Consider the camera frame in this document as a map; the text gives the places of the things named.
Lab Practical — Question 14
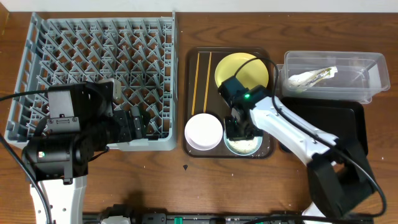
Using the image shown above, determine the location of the black equipment rail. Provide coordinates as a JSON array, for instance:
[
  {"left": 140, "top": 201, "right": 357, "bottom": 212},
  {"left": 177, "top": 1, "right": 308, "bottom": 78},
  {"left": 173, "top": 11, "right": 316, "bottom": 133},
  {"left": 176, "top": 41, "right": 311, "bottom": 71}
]
[{"left": 82, "top": 203, "right": 312, "bottom": 224}]

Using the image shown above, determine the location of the black waste tray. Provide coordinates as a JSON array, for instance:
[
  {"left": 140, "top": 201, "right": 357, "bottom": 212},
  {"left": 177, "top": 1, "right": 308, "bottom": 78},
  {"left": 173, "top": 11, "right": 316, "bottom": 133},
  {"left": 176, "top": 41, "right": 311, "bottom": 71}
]
[{"left": 281, "top": 97, "right": 368, "bottom": 154}]

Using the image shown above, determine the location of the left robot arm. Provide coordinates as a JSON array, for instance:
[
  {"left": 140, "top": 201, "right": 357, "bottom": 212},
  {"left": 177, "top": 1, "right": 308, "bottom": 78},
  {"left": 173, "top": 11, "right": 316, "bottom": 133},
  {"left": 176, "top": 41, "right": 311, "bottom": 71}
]
[{"left": 22, "top": 80, "right": 150, "bottom": 223}]

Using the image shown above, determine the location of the light blue bowl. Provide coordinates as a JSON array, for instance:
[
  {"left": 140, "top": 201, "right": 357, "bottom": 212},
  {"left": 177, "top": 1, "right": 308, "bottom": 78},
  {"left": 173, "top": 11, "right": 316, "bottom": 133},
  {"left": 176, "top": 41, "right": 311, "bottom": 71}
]
[{"left": 223, "top": 131, "right": 262, "bottom": 156}]

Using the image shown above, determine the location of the grey dishwasher rack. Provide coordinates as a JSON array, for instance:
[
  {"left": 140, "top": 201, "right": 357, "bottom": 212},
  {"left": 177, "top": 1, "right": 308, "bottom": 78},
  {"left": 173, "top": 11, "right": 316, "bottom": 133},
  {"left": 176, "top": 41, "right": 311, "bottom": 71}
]
[{"left": 4, "top": 14, "right": 178, "bottom": 151}]

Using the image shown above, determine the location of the white pink bowl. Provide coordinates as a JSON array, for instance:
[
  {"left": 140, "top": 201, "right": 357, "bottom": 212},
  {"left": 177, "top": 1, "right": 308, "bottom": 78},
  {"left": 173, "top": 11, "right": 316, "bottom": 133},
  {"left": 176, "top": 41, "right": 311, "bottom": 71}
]
[{"left": 184, "top": 113, "right": 223, "bottom": 151}]

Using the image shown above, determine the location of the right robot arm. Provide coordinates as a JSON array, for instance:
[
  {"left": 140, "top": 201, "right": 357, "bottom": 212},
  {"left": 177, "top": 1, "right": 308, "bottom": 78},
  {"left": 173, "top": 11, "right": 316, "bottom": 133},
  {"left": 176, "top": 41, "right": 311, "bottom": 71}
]
[{"left": 218, "top": 76, "right": 381, "bottom": 223}]

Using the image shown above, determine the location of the clear plastic bin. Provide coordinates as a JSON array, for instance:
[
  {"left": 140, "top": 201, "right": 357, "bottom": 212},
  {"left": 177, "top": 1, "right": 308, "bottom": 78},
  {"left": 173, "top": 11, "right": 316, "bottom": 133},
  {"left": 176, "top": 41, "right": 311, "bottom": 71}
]
[{"left": 274, "top": 51, "right": 391, "bottom": 104}]

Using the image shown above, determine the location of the yellow plate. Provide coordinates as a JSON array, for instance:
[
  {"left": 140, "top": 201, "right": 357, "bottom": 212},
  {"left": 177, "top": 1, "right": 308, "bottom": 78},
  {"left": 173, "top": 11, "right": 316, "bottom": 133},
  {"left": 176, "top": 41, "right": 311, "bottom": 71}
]
[{"left": 215, "top": 52, "right": 269, "bottom": 90}]

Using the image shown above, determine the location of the dark brown serving tray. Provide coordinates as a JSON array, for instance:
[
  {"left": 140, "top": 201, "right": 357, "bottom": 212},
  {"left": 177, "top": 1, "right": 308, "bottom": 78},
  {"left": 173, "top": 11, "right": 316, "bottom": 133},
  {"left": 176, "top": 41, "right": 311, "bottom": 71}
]
[{"left": 183, "top": 47, "right": 275, "bottom": 159}]

